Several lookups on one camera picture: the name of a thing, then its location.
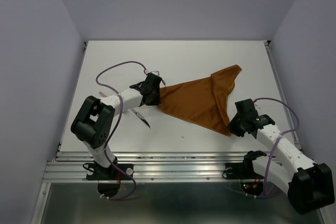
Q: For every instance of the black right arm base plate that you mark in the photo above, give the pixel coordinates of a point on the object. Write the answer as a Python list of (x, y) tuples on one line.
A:
[(244, 169)]

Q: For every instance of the pink handled fork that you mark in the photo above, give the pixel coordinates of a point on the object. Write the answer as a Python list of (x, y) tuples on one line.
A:
[(103, 95)]

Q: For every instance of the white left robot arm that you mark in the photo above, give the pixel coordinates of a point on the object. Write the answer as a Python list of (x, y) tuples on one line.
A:
[(93, 122)]

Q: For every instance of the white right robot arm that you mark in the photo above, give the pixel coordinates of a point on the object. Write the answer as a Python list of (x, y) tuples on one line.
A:
[(307, 184)]

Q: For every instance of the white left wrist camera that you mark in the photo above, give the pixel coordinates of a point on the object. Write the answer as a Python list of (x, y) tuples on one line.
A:
[(155, 72)]

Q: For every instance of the orange brown cloth napkin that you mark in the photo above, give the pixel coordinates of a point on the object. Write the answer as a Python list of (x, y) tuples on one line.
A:
[(203, 101)]

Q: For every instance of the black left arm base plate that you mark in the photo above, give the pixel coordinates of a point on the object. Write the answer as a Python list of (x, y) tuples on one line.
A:
[(95, 173)]

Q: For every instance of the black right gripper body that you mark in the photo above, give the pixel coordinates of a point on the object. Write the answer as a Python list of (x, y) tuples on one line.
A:
[(236, 125)]

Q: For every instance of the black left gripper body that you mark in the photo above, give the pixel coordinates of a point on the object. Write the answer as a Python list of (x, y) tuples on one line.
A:
[(157, 90)]

